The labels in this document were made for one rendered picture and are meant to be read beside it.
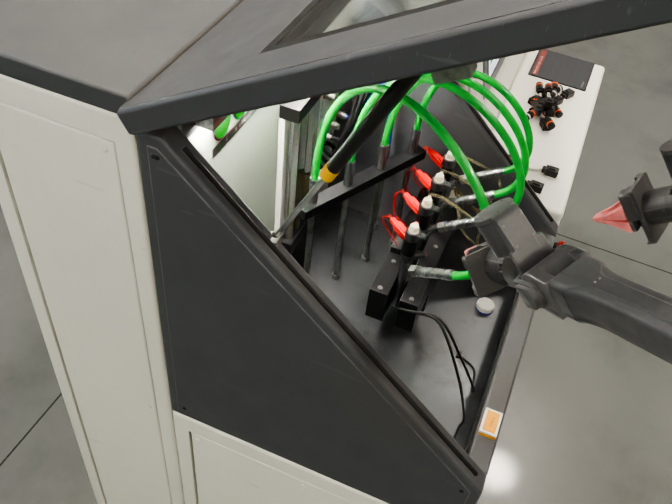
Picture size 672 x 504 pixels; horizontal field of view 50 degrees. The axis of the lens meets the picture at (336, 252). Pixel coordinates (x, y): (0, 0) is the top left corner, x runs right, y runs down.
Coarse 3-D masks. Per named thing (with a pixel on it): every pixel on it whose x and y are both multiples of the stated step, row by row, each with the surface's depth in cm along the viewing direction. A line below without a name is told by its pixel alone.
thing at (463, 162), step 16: (352, 96) 114; (336, 112) 120; (416, 112) 105; (432, 128) 104; (320, 144) 126; (448, 144) 104; (320, 160) 130; (464, 160) 103; (480, 192) 104; (480, 208) 105; (464, 272) 115
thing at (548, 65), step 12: (540, 60) 205; (552, 60) 205; (564, 60) 206; (576, 60) 207; (540, 72) 200; (552, 72) 201; (564, 72) 201; (576, 72) 202; (588, 72) 203; (564, 84) 197; (576, 84) 198
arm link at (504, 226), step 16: (496, 208) 94; (512, 208) 91; (480, 224) 93; (496, 224) 91; (512, 224) 91; (528, 224) 91; (496, 240) 93; (512, 240) 91; (528, 240) 91; (544, 240) 92; (496, 256) 95; (512, 256) 91; (528, 256) 91; (544, 256) 92; (528, 288) 88; (528, 304) 90; (544, 304) 88
